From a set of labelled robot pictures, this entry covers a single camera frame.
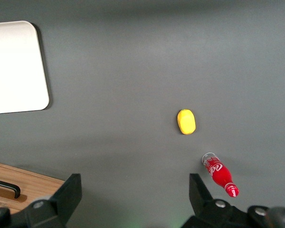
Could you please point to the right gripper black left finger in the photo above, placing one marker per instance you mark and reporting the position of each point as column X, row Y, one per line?
column 61, row 199

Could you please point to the wooden drawer front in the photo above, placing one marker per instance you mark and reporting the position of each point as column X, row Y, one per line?
column 40, row 184

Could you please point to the wooden drawer cabinet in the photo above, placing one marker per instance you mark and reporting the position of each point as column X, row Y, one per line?
column 38, row 183

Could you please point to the yellow toy fruit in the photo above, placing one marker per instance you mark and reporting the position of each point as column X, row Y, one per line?
column 186, row 121

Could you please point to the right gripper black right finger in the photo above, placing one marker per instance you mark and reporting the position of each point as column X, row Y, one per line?
column 204, row 206

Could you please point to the beige rectangular tray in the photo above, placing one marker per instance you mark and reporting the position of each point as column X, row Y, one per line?
column 14, row 66

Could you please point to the red coke bottle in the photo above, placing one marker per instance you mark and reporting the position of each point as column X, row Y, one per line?
column 222, row 175

